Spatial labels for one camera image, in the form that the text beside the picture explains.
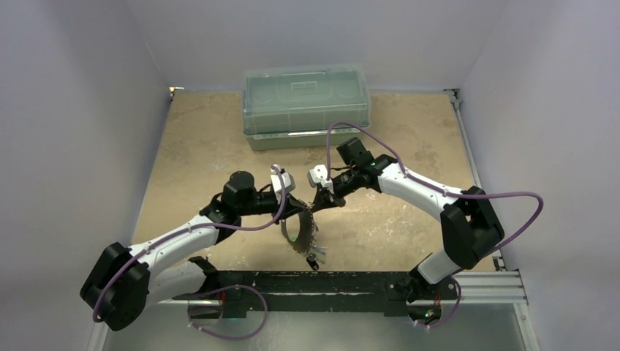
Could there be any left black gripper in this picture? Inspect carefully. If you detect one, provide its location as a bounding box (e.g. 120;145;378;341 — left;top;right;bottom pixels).
238;191;306;224

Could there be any silver key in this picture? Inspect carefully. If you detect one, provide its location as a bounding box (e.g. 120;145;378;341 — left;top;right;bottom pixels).
311;246;327;260

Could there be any black key tag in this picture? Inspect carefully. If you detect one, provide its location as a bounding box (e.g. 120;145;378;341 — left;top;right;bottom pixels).
306;257;320;271

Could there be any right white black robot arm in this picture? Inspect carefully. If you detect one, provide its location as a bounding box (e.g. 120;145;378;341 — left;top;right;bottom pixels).
308;137;504;300

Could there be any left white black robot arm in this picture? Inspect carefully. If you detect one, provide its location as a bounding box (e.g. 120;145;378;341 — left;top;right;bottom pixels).
80;165;314;331

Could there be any clear plastic storage box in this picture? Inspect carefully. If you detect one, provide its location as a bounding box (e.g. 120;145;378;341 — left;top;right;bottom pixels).
242;64;371;151

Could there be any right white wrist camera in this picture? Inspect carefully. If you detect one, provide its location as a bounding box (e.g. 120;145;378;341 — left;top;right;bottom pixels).
307;165;334;194

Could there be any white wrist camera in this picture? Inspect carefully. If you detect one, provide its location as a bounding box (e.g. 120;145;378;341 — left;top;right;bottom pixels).
270;164;296;202
307;165;334;194

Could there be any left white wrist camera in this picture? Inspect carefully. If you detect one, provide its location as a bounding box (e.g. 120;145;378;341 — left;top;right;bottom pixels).
270;164;296;202

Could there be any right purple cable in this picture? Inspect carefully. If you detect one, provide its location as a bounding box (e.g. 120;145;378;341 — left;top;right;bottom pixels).
325;121;545;331

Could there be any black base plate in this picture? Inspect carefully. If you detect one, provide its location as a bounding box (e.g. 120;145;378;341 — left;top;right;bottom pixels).
184;271;458;320

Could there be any right side aluminium rail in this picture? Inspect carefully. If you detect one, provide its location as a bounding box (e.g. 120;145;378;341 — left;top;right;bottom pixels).
443;88;507;271

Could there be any aluminium frame rail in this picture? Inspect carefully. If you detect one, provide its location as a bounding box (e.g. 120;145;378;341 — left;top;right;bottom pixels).
88;263;540;350

